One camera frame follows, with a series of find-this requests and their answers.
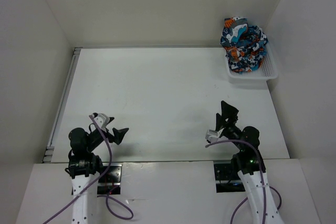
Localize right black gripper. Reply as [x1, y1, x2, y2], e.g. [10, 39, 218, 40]
[215, 100, 245, 151]

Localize patterned blue orange shorts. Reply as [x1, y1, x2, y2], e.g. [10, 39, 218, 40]
[220, 17, 268, 74]

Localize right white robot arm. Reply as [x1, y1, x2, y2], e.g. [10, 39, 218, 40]
[215, 101, 284, 223]

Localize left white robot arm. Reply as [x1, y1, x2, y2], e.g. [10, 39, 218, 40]
[65, 113, 129, 223]

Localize white plastic basket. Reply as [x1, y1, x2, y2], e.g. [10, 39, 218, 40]
[224, 44, 278, 86]

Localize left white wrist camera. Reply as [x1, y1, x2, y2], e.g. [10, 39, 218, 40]
[90, 113, 107, 131]

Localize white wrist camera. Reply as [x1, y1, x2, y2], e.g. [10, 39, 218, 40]
[90, 113, 107, 131]
[205, 130, 223, 144]

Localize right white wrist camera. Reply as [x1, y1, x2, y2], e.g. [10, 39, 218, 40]
[205, 130, 223, 144]

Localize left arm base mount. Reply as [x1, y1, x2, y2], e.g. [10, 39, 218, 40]
[97, 163, 122, 195]

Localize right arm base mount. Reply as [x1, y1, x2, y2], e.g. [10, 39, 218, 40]
[213, 162, 245, 193]

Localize aluminium table edge rail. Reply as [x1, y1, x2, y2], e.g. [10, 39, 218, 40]
[42, 47, 82, 163]

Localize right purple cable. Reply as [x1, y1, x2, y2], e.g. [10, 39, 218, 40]
[205, 140, 283, 224]

